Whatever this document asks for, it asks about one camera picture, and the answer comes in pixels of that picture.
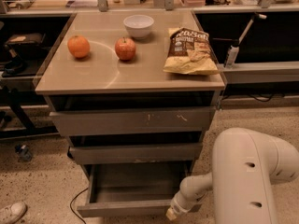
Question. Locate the grey drawer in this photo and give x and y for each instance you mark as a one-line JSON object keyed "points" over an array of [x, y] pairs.
{"points": [[136, 120], [136, 148], [132, 189]]}

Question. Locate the yellow brown chip bag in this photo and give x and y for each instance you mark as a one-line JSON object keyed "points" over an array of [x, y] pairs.
{"points": [[189, 53]]}

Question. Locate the red apple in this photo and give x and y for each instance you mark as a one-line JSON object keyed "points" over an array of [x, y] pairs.
{"points": [[125, 49]]}

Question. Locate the orange fruit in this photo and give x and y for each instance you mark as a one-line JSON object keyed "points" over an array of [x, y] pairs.
{"points": [[78, 46]]}

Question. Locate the small dark floor object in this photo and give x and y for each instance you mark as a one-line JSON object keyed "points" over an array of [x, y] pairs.
{"points": [[23, 152]]}

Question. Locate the white bowl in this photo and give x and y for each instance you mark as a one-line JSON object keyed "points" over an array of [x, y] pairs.
{"points": [[138, 26]]}

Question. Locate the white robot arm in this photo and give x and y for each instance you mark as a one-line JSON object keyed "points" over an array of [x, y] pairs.
{"points": [[244, 165]]}

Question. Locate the white bottle with nozzle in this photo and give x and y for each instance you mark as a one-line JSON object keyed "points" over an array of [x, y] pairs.
{"points": [[233, 51]]}

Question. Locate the white shoe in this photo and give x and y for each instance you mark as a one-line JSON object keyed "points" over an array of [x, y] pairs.
{"points": [[10, 214]]}

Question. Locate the grey middle drawer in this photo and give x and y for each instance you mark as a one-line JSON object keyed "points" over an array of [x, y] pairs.
{"points": [[136, 148]]}

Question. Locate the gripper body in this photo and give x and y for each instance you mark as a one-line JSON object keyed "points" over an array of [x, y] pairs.
{"points": [[177, 204]]}

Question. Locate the black stand left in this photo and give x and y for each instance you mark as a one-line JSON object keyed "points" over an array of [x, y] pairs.
{"points": [[23, 48]]}

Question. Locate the grey top drawer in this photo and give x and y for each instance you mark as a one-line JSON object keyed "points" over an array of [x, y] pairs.
{"points": [[136, 120]]}

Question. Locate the grey bottom drawer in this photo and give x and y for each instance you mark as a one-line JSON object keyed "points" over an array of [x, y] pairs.
{"points": [[132, 189]]}

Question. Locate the grey drawer cabinet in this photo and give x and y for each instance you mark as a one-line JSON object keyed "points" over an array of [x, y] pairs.
{"points": [[102, 81]]}

